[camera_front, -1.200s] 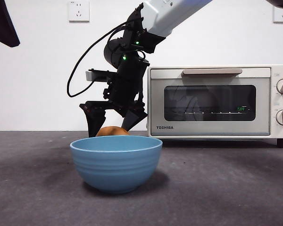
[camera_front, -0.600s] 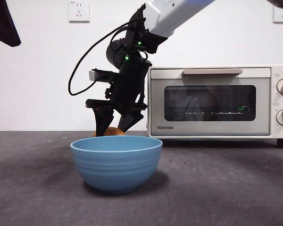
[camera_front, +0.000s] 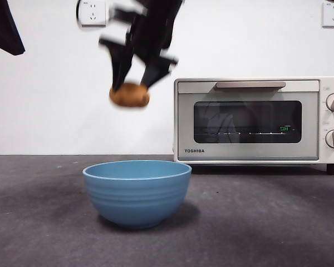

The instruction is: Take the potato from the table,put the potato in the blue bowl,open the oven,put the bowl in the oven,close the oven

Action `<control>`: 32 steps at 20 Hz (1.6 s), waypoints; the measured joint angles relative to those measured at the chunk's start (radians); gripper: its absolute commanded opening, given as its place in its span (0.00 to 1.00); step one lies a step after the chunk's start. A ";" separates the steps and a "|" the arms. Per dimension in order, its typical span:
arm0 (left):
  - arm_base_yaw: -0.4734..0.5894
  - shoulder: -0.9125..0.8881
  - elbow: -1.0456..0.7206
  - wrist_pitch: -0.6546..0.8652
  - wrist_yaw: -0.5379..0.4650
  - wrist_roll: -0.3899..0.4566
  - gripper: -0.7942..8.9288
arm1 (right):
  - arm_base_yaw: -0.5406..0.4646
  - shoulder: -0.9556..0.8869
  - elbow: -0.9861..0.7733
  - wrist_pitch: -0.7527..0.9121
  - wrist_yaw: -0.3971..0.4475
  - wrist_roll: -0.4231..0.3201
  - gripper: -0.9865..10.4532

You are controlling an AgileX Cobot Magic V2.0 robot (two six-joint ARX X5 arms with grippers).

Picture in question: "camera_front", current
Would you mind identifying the metal wire oven rack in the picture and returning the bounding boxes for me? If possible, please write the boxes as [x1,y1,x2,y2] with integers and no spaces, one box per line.
[203,130,286,137]

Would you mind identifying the brown potato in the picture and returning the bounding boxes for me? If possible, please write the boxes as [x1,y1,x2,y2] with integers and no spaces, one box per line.
[109,82,151,108]

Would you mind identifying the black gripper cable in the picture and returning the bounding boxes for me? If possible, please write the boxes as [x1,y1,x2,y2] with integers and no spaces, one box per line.
[75,0,83,28]

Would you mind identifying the cream Toshiba toaster oven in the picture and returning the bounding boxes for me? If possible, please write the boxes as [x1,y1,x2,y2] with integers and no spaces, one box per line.
[173,77,334,175]

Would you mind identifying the blue ribbed bowl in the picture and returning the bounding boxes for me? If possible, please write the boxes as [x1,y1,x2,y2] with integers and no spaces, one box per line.
[82,160,193,230]

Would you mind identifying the glass oven door with handle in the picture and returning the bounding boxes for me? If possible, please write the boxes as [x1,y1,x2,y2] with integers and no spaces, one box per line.
[177,80,320,161]

